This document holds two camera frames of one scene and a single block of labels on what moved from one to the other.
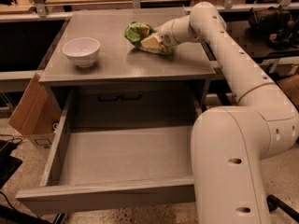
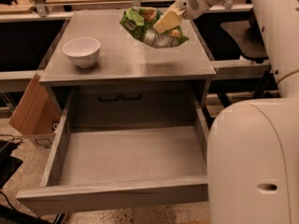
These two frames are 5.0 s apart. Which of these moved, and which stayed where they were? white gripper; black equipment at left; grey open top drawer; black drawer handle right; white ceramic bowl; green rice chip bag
Moved: green rice chip bag; white gripper
Stayed: grey open top drawer; black drawer handle right; black equipment at left; white ceramic bowl
